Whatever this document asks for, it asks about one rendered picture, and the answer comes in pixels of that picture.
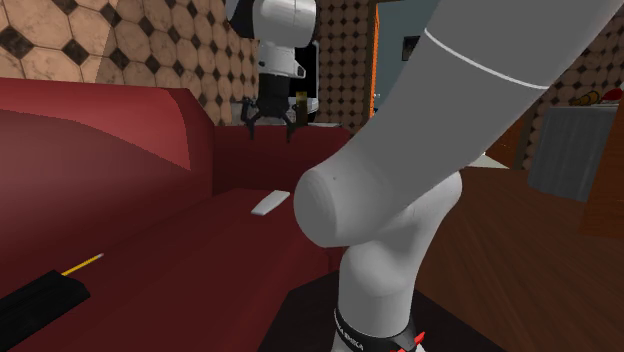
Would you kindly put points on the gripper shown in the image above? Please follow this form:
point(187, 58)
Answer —
point(275, 95)

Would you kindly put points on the grey cabinet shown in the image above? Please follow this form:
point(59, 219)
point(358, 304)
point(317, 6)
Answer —
point(568, 151)

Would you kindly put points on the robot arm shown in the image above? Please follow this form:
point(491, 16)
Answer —
point(438, 122)

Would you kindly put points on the yellow pencil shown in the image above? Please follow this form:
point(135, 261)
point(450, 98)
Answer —
point(83, 264)

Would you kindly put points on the black flat box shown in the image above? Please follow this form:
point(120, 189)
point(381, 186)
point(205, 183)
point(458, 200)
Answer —
point(39, 302)

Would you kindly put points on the white remote control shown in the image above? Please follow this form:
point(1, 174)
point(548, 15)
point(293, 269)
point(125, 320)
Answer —
point(271, 202)

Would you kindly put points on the dark wall picture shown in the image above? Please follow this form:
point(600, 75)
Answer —
point(409, 48)

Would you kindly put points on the orange door frame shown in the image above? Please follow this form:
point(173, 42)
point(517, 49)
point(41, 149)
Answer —
point(375, 63)

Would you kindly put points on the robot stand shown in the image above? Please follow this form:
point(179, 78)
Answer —
point(302, 322)

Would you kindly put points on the dark red sofa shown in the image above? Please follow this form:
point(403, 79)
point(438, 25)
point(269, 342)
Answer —
point(146, 273)

